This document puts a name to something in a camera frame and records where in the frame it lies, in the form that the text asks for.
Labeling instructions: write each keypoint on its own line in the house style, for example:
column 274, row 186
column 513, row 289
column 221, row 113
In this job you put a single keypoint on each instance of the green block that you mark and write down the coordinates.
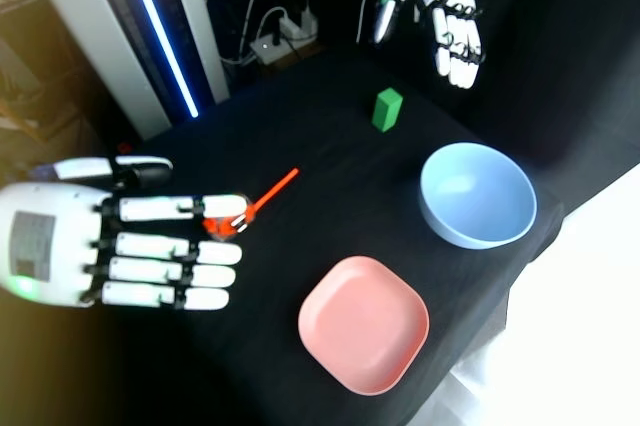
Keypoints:
column 386, row 111

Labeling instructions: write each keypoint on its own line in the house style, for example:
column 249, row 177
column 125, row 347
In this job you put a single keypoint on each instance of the light blue bowl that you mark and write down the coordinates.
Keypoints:
column 475, row 196

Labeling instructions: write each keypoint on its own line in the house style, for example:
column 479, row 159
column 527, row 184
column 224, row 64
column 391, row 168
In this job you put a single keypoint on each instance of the white light stand panel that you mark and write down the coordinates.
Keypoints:
column 92, row 33

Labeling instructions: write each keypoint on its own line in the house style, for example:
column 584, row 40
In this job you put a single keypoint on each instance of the black table cloth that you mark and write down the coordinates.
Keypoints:
column 325, row 206

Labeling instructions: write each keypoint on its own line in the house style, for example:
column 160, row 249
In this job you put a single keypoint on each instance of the pink square plate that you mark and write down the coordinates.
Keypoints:
column 362, row 323

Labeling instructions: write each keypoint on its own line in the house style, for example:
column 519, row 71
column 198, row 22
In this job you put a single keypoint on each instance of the white power strip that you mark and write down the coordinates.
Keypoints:
column 272, row 48

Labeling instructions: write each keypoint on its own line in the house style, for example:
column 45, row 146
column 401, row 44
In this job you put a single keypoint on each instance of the bright LED light strip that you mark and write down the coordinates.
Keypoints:
column 160, row 41

